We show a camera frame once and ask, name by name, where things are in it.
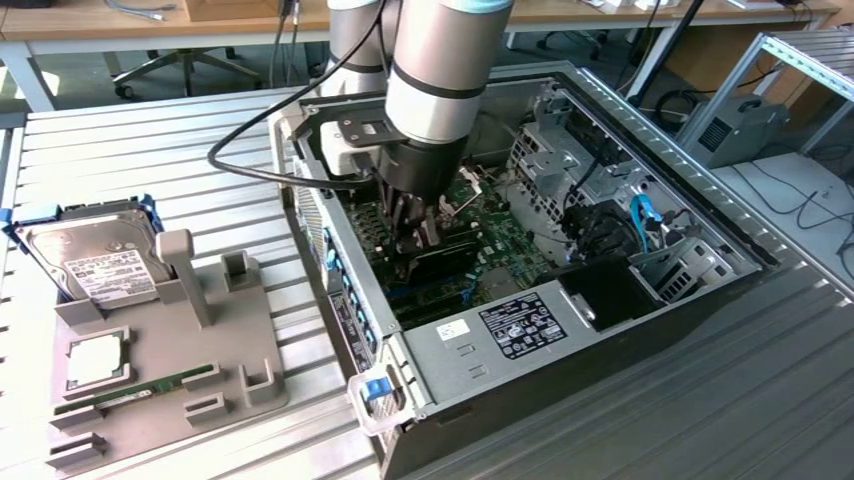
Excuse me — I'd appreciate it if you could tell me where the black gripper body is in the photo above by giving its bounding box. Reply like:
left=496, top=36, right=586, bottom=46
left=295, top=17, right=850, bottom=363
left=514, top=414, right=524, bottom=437
left=375, top=134, right=472, bottom=209

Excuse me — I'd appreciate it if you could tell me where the black graphics card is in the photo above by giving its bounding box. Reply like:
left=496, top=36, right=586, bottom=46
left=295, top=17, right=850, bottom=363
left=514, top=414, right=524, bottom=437
left=395, top=238, right=482, bottom=290

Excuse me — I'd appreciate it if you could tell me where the metal socket cover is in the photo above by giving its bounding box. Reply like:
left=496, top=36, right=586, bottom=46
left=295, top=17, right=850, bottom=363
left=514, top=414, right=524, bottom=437
left=438, top=166, right=487, bottom=222

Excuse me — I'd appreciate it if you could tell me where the green motherboard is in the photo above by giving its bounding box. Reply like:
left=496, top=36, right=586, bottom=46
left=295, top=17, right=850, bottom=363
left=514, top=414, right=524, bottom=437
left=342, top=164, right=568, bottom=331

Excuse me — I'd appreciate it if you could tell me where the silver chipset heatsink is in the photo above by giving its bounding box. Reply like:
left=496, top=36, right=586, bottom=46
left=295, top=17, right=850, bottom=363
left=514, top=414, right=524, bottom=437
left=478, top=266, right=527, bottom=297

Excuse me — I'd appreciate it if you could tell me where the silver perforated drive cage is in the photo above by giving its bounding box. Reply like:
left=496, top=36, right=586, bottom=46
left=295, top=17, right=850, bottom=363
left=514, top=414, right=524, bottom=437
left=503, top=119, right=583, bottom=262

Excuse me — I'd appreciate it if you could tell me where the silver power supply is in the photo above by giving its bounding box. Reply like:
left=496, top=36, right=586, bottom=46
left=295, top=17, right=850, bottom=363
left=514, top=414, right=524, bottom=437
left=398, top=280, right=602, bottom=407

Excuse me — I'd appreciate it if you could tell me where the open PC case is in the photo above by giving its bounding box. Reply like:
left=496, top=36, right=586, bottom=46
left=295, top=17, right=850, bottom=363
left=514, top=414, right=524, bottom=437
left=264, top=59, right=783, bottom=480

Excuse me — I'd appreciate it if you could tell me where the black plastic shroud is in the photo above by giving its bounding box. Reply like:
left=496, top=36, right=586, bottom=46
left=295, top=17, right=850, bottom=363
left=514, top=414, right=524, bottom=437
left=535, top=256, right=663, bottom=335

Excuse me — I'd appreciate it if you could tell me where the office chair base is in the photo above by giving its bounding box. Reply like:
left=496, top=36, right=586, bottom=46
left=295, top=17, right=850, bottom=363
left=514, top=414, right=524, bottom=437
left=109, top=46, right=264, bottom=100
left=535, top=28, right=614, bottom=62

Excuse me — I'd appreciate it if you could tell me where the metal disk bay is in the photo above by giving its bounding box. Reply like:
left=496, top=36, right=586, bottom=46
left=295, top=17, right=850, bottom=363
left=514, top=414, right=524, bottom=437
left=626, top=236, right=743, bottom=307

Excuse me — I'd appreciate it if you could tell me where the wooden desk with white legs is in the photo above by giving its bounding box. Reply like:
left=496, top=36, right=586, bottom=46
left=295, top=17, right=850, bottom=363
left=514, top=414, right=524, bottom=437
left=506, top=0, right=843, bottom=97
left=0, top=0, right=335, bottom=115

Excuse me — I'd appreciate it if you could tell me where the grey parts rack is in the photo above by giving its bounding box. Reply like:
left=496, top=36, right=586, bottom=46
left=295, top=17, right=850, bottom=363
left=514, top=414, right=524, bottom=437
left=44, top=228, right=294, bottom=475

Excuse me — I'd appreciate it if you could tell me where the cardboard box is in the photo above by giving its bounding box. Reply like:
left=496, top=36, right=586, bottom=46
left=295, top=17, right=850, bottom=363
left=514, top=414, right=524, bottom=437
left=181, top=0, right=296, bottom=23

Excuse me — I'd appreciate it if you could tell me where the black stand pole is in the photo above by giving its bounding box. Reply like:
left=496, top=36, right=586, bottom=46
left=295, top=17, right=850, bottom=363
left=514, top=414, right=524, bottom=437
left=625, top=0, right=710, bottom=107

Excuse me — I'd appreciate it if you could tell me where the hard disk in blue caddy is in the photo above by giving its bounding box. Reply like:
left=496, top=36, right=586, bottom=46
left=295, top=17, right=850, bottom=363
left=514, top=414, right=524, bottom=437
left=0, top=193, right=168, bottom=307

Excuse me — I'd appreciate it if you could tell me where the grey box unit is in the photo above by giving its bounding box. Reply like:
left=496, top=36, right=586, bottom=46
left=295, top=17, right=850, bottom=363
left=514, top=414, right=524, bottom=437
left=691, top=93, right=794, bottom=170

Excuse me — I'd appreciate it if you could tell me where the green RAM stick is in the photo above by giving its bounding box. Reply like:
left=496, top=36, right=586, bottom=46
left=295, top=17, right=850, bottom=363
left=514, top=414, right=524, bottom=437
left=51, top=363, right=220, bottom=417

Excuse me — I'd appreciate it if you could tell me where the silver CPU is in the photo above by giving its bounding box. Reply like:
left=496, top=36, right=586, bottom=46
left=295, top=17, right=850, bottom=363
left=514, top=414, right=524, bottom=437
left=64, top=331, right=133, bottom=392

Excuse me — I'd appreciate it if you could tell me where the white side table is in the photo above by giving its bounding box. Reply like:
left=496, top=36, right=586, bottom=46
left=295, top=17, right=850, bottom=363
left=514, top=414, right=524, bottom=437
left=709, top=149, right=854, bottom=302

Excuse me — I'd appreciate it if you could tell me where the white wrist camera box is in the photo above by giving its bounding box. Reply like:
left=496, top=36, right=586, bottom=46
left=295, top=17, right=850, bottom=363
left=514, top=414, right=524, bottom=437
left=318, top=117, right=403, bottom=177

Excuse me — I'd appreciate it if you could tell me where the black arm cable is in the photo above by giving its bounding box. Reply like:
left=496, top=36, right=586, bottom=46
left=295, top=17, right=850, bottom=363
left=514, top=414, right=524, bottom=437
left=204, top=0, right=396, bottom=192

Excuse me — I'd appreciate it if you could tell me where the black wire bundle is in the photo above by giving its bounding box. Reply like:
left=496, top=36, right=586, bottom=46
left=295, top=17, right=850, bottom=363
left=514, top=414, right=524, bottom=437
left=562, top=198, right=643, bottom=265

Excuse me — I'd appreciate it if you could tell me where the blue disk wire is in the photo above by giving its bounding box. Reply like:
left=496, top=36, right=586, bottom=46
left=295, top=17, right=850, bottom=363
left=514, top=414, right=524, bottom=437
left=629, top=192, right=663, bottom=255

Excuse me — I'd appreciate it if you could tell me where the coiled black cable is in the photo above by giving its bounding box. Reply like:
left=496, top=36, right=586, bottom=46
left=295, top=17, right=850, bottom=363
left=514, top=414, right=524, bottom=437
left=655, top=88, right=697, bottom=127

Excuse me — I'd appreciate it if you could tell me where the light blue cable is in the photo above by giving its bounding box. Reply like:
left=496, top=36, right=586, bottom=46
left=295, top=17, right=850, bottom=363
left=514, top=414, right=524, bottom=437
left=104, top=0, right=180, bottom=22

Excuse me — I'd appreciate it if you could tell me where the black cable on table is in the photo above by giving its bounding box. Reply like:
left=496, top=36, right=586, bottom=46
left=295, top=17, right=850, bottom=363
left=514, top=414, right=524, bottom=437
left=729, top=158, right=854, bottom=232

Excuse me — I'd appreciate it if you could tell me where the aluminium frame table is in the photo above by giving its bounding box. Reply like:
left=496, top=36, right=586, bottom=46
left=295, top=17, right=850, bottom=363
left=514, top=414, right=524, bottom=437
left=675, top=27, right=854, bottom=157

